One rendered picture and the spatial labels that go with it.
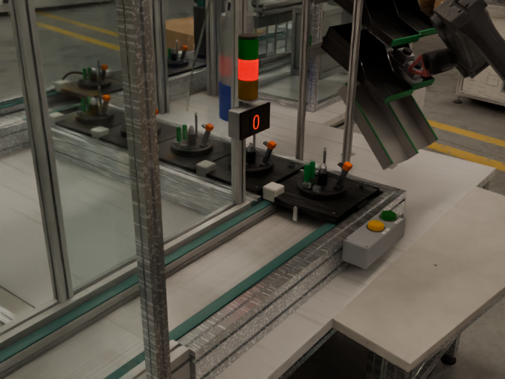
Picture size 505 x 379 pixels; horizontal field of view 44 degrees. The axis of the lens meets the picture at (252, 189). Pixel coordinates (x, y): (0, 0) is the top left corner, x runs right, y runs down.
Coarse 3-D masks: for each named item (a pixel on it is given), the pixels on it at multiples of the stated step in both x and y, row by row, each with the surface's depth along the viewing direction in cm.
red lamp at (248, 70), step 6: (240, 60) 150; (246, 60) 149; (252, 60) 149; (258, 60) 151; (240, 66) 150; (246, 66) 150; (252, 66) 150; (258, 66) 152; (240, 72) 151; (246, 72) 150; (252, 72) 151; (258, 72) 152; (240, 78) 152; (246, 78) 151; (252, 78) 151
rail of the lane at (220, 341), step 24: (360, 216) 163; (336, 240) 152; (288, 264) 141; (312, 264) 142; (336, 264) 153; (264, 288) 133; (288, 288) 136; (312, 288) 147; (240, 312) 125; (264, 312) 131; (288, 312) 139; (192, 336) 118; (216, 336) 118; (240, 336) 126; (264, 336) 133; (192, 360) 115; (216, 360) 121
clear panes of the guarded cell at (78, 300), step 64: (0, 0) 64; (64, 0) 70; (0, 64) 66; (64, 64) 72; (128, 64) 80; (0, 128) 68; (64, 128) 75; (128, 128) 83; (0, 192) 70; (64, 192) 77; (128, 192) 86; (0, 256) 72; (64, 256) 80; (128, 256) 90; (0, 320) 75; (64, 320) 83; (128, 320) 93
